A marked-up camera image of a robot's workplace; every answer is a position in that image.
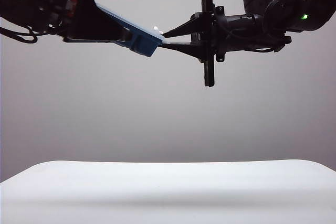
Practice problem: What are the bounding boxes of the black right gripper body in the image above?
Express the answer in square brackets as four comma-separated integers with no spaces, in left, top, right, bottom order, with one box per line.
[189,0,264,88]

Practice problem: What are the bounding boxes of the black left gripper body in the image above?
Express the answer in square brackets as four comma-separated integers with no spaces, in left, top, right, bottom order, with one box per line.
[44,0,91,44]

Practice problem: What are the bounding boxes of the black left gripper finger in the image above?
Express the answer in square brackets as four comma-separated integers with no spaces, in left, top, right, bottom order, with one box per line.
[62,0,133,44]

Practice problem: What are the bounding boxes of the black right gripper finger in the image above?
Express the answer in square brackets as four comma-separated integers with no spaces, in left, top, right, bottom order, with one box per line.
[162,13,203,38]
[156,41,206,64]

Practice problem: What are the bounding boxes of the blue ice cube tray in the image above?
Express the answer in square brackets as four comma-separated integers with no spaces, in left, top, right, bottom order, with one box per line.
[96,5,163,58]

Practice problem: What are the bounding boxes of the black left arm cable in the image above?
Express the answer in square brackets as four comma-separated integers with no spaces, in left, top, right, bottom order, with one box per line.
[0,25,39,45]

